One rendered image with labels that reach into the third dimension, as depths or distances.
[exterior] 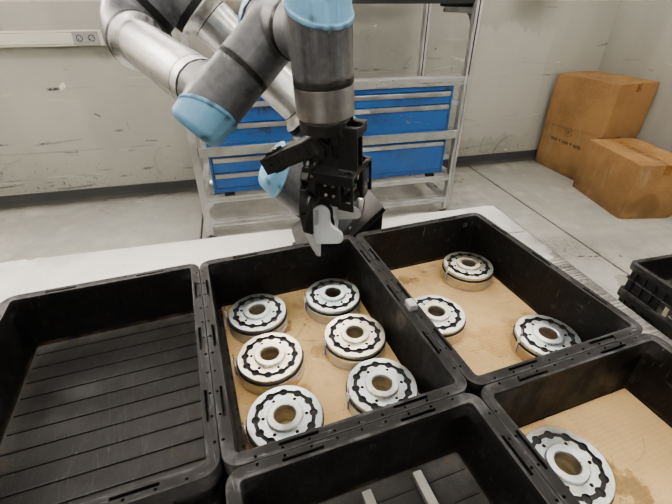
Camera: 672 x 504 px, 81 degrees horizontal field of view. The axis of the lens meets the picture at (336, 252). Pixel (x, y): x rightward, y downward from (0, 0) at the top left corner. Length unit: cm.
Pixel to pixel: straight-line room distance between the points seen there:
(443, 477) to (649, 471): 26
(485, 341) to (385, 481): 31
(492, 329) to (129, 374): 62
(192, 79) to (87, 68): 280
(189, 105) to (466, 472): 57
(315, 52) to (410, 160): 229
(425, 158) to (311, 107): 231
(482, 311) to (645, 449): 30
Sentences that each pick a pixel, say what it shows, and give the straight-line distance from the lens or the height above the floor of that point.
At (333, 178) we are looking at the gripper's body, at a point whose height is 113.
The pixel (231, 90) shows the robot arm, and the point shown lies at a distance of 55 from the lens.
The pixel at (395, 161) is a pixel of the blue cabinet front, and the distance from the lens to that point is 270.
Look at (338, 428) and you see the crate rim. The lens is 48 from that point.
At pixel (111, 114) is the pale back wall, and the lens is 339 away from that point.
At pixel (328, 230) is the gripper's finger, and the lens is 58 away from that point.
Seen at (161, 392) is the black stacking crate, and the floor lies 83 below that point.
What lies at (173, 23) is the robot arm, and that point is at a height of 129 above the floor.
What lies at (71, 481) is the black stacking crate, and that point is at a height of 83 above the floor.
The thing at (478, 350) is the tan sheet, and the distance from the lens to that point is 73.
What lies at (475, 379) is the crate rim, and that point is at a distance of 55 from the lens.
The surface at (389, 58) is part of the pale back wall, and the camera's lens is 345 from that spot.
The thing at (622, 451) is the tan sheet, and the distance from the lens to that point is 69.
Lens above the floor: 133
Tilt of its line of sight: 33 degrees down
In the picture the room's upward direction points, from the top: straight up
